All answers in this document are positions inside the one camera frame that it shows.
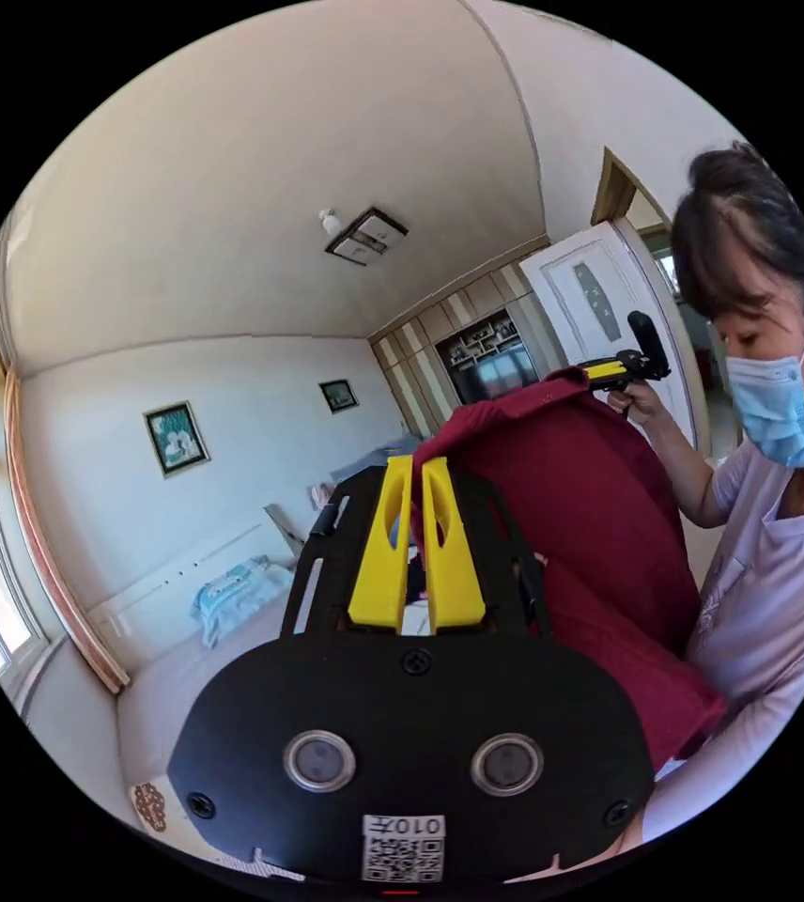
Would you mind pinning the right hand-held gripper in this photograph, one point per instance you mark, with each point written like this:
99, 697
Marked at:
629, 370

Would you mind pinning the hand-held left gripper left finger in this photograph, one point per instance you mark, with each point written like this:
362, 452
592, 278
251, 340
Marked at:
375, 564

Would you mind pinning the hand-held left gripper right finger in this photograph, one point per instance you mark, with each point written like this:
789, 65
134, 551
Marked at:
455, 571

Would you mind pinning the red button long sleeve shirt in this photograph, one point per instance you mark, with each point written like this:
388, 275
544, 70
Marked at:
585, 507

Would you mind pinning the person's right forearm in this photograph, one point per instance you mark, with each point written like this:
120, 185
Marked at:
684, 472

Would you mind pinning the person's right hand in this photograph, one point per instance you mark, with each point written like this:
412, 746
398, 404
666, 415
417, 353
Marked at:
638, 405

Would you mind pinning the white door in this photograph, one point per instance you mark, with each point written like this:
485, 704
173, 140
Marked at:
606, 310

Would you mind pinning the folded light blue quilt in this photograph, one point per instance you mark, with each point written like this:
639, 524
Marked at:
233, 588

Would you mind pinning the person's body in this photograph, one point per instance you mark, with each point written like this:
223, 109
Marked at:
775, 395

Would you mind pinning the bed with pale sheet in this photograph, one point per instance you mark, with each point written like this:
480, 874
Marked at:
162, 705

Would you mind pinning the square ceiling lamp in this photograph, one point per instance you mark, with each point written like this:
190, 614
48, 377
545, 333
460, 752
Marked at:
367, 236

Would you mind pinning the striped wall cupboard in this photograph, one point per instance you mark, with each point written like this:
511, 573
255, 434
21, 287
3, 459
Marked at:
444, 352

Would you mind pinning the small framed wall picture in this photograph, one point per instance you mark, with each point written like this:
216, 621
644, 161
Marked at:
338, 396

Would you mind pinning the large framed wall picture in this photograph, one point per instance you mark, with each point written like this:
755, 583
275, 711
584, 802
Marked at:
176, 438

